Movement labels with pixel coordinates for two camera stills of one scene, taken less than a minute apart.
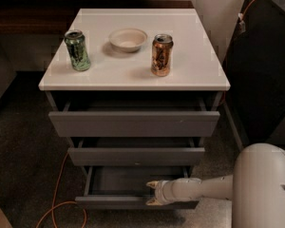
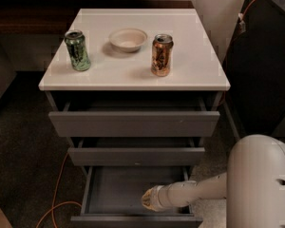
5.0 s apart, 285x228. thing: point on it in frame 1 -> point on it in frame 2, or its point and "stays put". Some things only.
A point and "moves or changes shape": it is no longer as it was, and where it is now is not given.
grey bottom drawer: x=125 y=187 moves or changes shape
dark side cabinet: x=260 y=61 stays put
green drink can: x=78 y=50 stays put
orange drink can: x=161 y=54 stays put
